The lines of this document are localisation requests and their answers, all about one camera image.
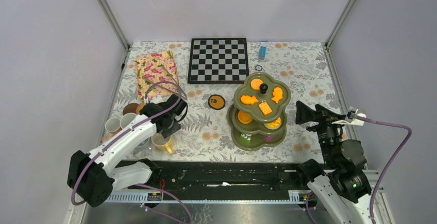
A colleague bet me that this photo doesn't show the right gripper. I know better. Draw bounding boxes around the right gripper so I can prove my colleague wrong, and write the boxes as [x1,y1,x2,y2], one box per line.
[294,99,346,165]

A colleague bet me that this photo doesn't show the yellow handled mug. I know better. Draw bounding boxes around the yellow handled mug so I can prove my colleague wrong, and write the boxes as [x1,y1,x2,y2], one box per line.
[150,133,174,154]

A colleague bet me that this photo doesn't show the woven rattan coaster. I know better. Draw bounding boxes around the woven rattan coaster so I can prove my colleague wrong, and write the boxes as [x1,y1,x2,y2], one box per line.
[136,102,145,114]

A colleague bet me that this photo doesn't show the dark brown coaster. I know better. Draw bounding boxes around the dark brown coaster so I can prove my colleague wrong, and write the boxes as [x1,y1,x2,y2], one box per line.
[122,103,139,115]

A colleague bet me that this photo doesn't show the yellow fruit tart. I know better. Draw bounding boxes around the yellow fruit tart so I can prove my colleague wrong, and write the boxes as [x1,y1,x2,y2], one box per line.
[264,117,282,130]

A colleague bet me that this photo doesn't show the square orange cracker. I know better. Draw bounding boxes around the square orange cracker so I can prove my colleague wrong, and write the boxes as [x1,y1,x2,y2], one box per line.
[258,101,272,116]

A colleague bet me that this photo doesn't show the black yellow smiley coaster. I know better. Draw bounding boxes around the black yellow smiley coaster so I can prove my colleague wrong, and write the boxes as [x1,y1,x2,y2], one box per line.
[208,94,226,110]

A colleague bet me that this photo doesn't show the kiwi purple cake slice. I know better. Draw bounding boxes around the kiwi purple cake slice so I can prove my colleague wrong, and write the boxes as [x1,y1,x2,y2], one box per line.
[263,135,275,142]

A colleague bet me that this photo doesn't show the green three-tier serving stand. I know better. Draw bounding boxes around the green three-tier serving stand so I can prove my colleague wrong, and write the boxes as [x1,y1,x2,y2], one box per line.
[227,72,291,151]

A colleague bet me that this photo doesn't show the round waffle biscuit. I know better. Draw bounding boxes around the round waffle biscuit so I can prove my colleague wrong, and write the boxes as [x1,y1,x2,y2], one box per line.
[250,78,263,91]

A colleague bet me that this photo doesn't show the orange fish pastry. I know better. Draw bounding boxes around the orange fish pastry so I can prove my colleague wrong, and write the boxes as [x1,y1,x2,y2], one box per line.
[240,95,259,105]

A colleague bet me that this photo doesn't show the orange round bun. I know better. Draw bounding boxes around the orange round bun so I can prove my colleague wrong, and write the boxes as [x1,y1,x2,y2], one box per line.
[237,111,253,124]

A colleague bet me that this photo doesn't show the green kiwi cake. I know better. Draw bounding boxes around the green kiwi cake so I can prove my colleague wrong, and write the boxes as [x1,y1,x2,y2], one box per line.
[240,133,251,144]

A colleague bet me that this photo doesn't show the metal serving tongs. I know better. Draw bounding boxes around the metal serving tongs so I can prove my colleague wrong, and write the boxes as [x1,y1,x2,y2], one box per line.
[138,64,188,100]

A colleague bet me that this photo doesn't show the grey blue cup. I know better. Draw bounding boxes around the grey blue cup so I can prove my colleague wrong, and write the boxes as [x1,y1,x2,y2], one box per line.
[132,138,152,155]

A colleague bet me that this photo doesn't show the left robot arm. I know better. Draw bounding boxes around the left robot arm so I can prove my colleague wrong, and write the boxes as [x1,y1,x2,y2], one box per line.
[67,94,188,207]

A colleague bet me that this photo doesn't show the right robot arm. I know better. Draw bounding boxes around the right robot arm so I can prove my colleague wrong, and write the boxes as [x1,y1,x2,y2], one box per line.
[295,101,380,223]

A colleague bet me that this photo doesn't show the floral pastry tray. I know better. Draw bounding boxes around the floral pastry tray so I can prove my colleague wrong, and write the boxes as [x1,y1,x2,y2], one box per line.
[135,50,179,100]

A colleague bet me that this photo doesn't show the blue rectangular block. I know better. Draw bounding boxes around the blue rectangular block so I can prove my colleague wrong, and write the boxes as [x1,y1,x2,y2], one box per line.
[258,46,266,60]

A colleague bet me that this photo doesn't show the black white chessboard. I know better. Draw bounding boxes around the black white chessboard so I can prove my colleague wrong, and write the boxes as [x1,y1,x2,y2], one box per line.
[187,38,249,84]

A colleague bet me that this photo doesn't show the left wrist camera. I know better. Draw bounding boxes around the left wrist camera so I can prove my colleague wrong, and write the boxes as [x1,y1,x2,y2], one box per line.
[149,95,164,104]

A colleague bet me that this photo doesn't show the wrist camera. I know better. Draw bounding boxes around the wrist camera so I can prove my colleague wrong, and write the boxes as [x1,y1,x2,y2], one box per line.
[149,95,164,104]
[333,107,366,126]

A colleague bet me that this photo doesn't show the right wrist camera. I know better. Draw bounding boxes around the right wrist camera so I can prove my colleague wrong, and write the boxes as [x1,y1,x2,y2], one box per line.
[333,107,366,126]

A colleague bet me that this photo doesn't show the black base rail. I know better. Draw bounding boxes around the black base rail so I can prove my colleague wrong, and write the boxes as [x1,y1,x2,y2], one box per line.
[94,159,342,203]

